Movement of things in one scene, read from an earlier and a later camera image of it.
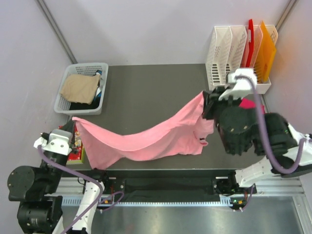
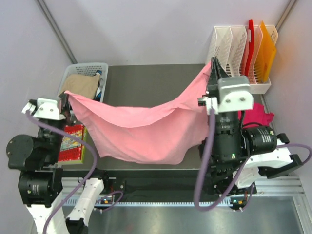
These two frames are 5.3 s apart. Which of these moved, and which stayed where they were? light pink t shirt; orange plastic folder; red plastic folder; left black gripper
Moved: light pink t shirt; left black gripper
Stayed: orange plastic folder; red plastic folder
